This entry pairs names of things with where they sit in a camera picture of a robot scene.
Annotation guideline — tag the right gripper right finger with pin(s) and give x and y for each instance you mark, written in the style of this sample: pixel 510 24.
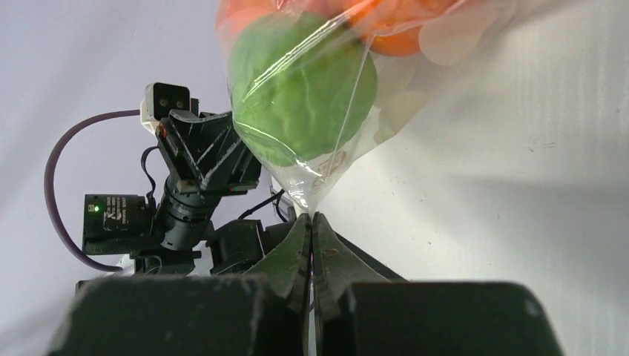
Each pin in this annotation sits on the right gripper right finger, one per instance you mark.
pixel 335 267

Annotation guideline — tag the orange pumpkin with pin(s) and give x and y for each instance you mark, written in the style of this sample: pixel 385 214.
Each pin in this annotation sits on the orange pumpkin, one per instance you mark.
pixel 392 27

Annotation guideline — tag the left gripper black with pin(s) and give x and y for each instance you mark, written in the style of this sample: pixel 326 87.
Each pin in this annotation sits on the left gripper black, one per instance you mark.
pixel 205 154

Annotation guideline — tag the clear zip top bag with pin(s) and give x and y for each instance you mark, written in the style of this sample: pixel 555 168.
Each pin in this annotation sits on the clear zip top bag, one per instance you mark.
pixel 405 85

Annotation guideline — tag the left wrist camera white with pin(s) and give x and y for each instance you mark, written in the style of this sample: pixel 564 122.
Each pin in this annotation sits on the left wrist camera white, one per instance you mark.
pixel 160 99

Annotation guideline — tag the peach from bag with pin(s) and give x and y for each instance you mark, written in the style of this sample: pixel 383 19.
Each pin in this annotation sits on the peach from bag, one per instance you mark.
pixel 235 15

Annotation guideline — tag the green cabbage ball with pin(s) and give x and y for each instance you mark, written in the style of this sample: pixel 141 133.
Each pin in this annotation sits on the green cabbage ball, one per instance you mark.
pixel 301 87

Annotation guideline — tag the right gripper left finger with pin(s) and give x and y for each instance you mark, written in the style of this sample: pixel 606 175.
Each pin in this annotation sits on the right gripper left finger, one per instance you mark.
pixel 287 267

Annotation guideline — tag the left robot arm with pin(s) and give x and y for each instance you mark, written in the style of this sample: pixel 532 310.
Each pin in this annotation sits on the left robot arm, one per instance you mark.
pixel 161 235

